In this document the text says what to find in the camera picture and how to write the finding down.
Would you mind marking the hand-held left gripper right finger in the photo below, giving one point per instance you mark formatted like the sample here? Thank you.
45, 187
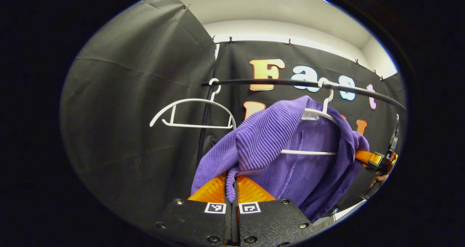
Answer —
269, 221

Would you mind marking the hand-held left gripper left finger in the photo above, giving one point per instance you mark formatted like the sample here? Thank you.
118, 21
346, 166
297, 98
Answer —
196, 221

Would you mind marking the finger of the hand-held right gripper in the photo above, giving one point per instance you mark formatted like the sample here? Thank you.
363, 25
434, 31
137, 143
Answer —
365, 157

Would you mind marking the white plastic clothes hanger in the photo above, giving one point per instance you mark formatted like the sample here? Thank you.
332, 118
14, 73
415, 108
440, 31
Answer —
308, 152
196, 125

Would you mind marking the black metal clothes rack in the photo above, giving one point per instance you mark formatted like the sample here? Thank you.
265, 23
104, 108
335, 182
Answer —
272, 82

